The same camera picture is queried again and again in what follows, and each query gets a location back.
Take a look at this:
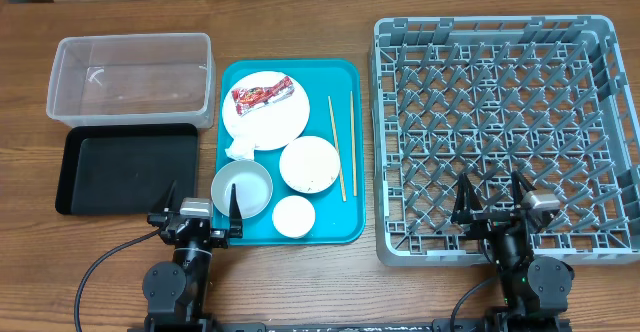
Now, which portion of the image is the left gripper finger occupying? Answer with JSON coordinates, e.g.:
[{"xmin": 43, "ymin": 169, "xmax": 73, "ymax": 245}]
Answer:
[
  {"xmin": 228, "ymin": 183, "xmax": 243, "ymax": 228},
  {"xmin": 150, "ymin": 181, "xmax": 176, "ymax": 214}
]

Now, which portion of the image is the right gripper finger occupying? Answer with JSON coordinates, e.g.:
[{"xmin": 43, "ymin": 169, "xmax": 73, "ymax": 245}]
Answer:
[
  {"xmin": 511, "ymin": 171, "xmax": 536, "ymax": 210},
  {"xmin": 453, "ymin": 173, "xmax": 483, "ymax": 214}
]

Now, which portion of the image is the grey shallow bowl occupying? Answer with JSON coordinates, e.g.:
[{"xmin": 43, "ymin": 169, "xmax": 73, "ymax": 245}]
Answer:
[{"xmin": 211, "ymin": 160, "xmax": 273, "ymax": 219}]

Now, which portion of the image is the small white cup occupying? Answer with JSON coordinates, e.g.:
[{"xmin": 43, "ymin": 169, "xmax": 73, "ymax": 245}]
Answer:
[{"xmin": 272, "ymin": 195, "xmax": 316, "ymax": 239}]

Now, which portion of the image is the white napkin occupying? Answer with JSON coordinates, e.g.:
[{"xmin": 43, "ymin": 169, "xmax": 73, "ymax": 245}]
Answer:
[{"xmin": 225, "ymin": 134, "xmax": 256, "ymax": 161}]

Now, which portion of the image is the pink bowl with rice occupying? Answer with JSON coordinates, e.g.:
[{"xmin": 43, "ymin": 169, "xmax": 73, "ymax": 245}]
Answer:
[{"xmin": 279, "ymin": 136, "xmax": 341, "ymax": 194}]

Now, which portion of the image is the large white plate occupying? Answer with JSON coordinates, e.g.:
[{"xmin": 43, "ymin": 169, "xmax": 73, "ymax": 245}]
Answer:
[{"xmin": 221, "ymin": 71, "xmax": 310, "ymax": 151}]

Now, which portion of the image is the red snack wrapper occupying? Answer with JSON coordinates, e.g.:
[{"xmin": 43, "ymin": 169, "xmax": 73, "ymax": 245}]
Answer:
[{"xmin": 231, "ymin": 76, "xmax": 295, "ymax": 116}]

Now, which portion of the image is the wooden chopstick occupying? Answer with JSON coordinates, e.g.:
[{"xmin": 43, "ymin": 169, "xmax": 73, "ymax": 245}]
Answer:
[
  {"xmin": 327, "ymin": 96, "xmax": 347, "ymax": 202},
  {"xmin": 350, "ymin": 91, "xmax": 358, "ymax": 197}
]

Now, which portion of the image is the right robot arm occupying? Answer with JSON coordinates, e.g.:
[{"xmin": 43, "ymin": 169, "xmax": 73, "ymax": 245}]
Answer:
[{"xmin": 449, "ymin": 172, "xmax": 575, "ymax": 332}]

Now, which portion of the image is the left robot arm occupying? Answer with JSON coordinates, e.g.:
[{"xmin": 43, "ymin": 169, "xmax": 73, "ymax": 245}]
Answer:
[{"xmin": 142, "ymin": 183, "xmax": 243, "ymax": 332}]

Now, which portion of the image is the grey dishwasher rack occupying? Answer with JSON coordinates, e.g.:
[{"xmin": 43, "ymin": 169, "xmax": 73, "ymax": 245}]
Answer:
[{"xmin": 370, "ymin": 15, "xmax": 639, "ymax": 267}]

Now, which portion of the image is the black plastic tray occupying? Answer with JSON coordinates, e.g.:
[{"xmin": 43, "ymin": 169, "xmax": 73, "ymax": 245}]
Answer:
[{"xmin": 55, "ymin": 124, "xmax": 199, "ymax": 216}]

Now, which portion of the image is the clear plastic bin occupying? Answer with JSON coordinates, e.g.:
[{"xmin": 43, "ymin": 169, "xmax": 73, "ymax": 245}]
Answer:
[{"xmin": 46, "ymin": 33, "xmax": 216, "ymax": 129}]

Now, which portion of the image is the teal serving tray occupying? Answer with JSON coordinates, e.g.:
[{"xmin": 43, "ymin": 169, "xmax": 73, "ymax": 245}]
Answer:
[{"xmin": 216, "ymin": 59, "xmax": 367, "ymax": 246}]

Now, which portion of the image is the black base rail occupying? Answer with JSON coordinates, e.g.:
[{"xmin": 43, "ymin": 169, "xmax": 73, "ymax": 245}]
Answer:
[{"xmin": 127, "ymin": 318, "xmax": 573, "ymax": 332}]

